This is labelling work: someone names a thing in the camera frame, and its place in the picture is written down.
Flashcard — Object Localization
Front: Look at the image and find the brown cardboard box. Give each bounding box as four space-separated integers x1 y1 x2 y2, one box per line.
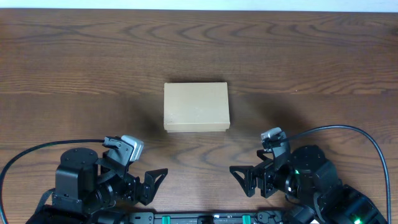
164 82 230 133

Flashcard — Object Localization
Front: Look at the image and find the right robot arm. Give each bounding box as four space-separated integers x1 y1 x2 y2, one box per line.
229 143 387 224

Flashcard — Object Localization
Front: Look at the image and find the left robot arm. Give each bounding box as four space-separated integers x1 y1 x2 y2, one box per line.
28 147 168 224

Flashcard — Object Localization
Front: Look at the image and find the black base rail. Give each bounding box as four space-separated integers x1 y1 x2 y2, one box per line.
128 210 289 224

